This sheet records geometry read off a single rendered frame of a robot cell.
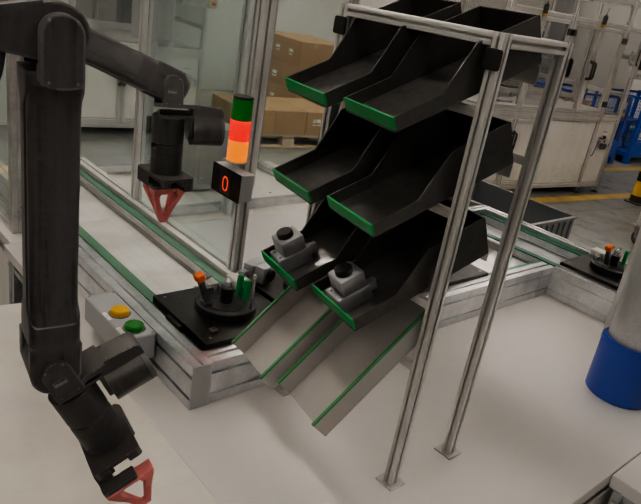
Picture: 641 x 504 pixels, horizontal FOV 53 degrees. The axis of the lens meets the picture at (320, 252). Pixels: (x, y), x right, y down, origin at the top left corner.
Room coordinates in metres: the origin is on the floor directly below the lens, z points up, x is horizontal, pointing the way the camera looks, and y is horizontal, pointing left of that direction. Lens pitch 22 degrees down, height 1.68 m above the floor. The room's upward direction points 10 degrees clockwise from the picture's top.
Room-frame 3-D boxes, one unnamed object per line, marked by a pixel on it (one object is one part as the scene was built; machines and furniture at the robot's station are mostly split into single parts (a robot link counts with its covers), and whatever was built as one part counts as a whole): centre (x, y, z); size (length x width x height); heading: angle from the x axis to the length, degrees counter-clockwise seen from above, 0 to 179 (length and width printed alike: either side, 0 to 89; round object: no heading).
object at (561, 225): (3.19, -0.85, 0.73); 0.62 x 0.42 x 0.23; 44
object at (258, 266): (1.50, 0.14, 0.99); 0.08 x 0.07 x 0.04; 155
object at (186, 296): (1.32, 0.19, 0.96); 0.24 x 0.24 x 0.02; 44
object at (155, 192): (1.15, 0.31, 1.27); 0.07 x 0.07 x 0.09; 43
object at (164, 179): (1.14, 0.31, 1.34); 0.10 x 0.07 x 0.07; 43
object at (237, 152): (1.54, 0.24, 1.28); 0.05 x 0.05 x 0.05
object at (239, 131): (1.54, 0.24, 1.33); 0.05 x 0.05 x 0.05
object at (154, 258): (1.55, 0.38, 0.91); 0.84 x 0.28 x 0.10; 44
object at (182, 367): (1.41, 0.49, 0.91); 0.89 x 0.06 x 0.11; 44
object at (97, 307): (1.23, 0.41, 0.93); 0.21 x 0.07 x 0.06; 44
